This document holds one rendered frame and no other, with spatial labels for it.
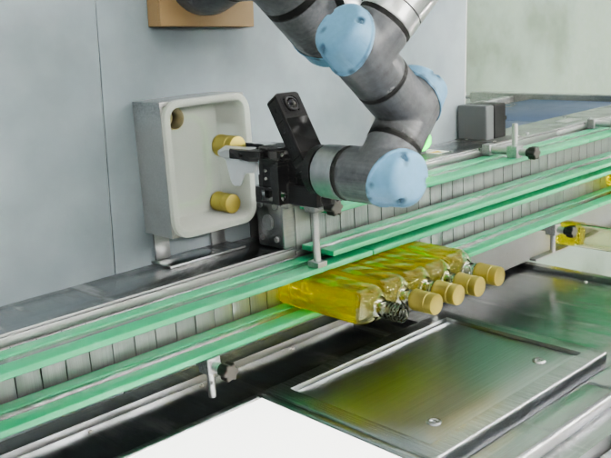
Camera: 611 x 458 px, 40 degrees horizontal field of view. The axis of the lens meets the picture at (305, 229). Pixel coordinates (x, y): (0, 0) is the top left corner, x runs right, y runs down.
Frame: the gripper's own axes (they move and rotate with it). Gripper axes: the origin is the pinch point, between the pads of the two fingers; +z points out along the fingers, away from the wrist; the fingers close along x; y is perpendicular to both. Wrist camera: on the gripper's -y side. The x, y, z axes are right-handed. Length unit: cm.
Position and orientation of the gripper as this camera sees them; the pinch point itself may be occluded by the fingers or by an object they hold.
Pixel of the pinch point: (234, 146)
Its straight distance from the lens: 131.0
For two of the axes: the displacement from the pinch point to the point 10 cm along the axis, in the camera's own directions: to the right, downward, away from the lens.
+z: -6.9, -1.3, 7.1
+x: 7.2, -1.8, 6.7
